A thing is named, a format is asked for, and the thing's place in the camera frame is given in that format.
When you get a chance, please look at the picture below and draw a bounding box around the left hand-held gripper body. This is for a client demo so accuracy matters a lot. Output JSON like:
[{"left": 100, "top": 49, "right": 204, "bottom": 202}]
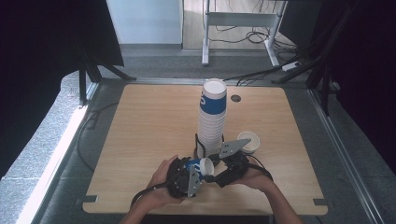
[{"left": 167, "top": 156, "right": 205, "bottom": 199}]

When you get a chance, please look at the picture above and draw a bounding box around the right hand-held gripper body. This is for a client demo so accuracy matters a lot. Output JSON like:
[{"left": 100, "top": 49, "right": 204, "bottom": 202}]
[{"left": 214, "top": 138, "right": 252, "bottom": 189}]

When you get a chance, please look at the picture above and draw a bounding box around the blue white paper cup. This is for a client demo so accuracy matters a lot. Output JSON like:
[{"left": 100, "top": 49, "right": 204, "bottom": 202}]
[
  {"left": 236, "top": 131, "right": 261, "bottom": 156},
  {"left": 185, "top": 157, "right": 216, "bottom": 182}
]

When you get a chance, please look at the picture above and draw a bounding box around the black wire cup holder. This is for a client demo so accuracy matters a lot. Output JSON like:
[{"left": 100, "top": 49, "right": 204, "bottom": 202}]
[{"left": 193, "top": 133, "right": 226, "bottom": 167}]

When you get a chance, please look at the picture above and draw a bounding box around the stack of paper cups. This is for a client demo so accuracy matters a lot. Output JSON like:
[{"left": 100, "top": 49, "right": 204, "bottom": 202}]
[{"left": 196, "top": 77, "right": 228, "bottom": 158}]

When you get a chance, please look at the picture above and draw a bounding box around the person's left hand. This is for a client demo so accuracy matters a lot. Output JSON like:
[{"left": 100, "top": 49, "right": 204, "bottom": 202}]
[{"left": 146, "top": 154, "right": 188, "bottom": 210}]

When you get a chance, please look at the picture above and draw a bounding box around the person's right hand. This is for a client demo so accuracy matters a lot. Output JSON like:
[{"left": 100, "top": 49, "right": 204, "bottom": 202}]
[{"left": 232, "top": 155, "right": 276, "bottom": 192}]

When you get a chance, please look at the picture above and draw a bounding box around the white power strip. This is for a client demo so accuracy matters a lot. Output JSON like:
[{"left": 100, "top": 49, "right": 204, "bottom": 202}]
[{"left": 281, "top": 61, "right": 303, "bottom": 72}]

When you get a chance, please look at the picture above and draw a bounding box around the black stand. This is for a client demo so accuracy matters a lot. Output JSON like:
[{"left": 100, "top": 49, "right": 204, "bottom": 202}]
[
  {"left": 78, "top": 52, "right": 137, "bottom": 106},
  {"left": 272, "top": 0, "right": 362, "bottom": 117}
]

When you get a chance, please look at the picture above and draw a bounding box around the dark curtain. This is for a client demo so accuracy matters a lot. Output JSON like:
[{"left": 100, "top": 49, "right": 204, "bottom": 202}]
[
  {"left": 278, "top": 0, "right": 396, "bottom": 175},
  {"left": 0, "top": 0, "right": 125, "bottom": 180}
]

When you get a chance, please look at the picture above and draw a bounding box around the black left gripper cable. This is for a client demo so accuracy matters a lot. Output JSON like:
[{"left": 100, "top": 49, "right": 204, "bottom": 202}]
[{"left": 130, "top": 181, "right": 172, "bottom": 209}]

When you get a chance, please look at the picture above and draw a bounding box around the black power strip cable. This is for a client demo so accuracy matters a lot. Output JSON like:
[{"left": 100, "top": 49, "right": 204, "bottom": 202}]
[{"left": 226, "top": 66, "right": 284, "bottom": 87}]

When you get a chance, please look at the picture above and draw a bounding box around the thin black floor cable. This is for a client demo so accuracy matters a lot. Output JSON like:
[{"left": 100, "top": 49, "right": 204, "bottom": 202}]
[{"left": 76, "top": 102, "right": 120, "bottom": 173}]

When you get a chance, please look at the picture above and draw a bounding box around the grey metal floor rail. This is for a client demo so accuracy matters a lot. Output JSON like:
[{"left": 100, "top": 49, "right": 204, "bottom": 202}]
[{"left": 306, "top": 88, "right": 386, "bottom": 224}]

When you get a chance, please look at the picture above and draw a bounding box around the black floor cable bundle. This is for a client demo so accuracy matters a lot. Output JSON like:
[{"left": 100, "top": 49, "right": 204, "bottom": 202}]
[{"left": 208, "top": 0, "right": 300, "bottom": 55}]

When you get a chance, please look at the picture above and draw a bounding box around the white metal desk frame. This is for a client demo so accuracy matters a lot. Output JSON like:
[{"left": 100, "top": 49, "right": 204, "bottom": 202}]
[{"left": 201, "top": 0, "right": 288, "bottom": 68}]

